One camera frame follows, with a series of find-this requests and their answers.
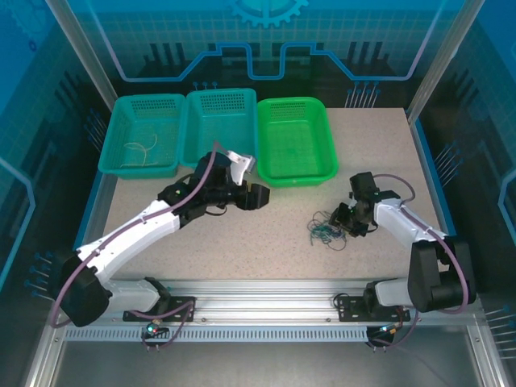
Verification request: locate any slotted grey cable duct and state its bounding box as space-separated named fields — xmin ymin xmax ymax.
xmin=63 ymin=327 xmax=371 ymax=343

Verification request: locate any thin green cable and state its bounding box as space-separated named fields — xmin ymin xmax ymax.
xmin=306 ymin=210 xmax=348 ymax=248

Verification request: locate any teal plastic basket wide rim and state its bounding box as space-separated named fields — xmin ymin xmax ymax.
xmin=98 ymin=93 xmax=187 ymax=179

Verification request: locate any thin blue cable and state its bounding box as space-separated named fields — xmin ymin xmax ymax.
xmin=309 ymin=213 xmax=351 ymax=253

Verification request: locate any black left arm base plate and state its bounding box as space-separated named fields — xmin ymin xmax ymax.
xmin=123 ymin=296 xmax=198 ymax=323

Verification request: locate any aluminium frame post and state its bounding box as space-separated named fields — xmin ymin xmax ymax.
xmin=44 ymin=0 xmax=119 ymax=106
xmin=406 ymin=0 xmax=487 ymax=124

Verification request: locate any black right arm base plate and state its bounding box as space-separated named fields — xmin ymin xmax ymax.
xmin=335 ymin=293 xmax=411 ymax=323

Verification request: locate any right base connector with leds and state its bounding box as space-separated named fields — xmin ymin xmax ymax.
xmin=364 ymin=320 xmax=404 ymax=351

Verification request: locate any base connector with leds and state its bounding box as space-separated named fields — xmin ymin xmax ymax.
xmin=140 ymin=318 xmax=170 ymax=352
xmin=364 ymin=320 xmax=404 ymax=351

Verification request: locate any left base connector with leds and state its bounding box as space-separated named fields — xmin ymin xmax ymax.
xmin=140 ymin=318 xmax=170 ymax=352

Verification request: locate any bright green plastic basket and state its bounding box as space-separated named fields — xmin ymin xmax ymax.
xmin=256 ymin=96 xmax=339 ymax=189

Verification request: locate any teal plastic basket tall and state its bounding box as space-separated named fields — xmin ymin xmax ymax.
xmin=180 ymin=87 xmax=259 ymax=169

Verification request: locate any aluminium mounting rail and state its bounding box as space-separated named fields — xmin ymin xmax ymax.
xmin=60 ymin=277 xmax=483 ymax=328

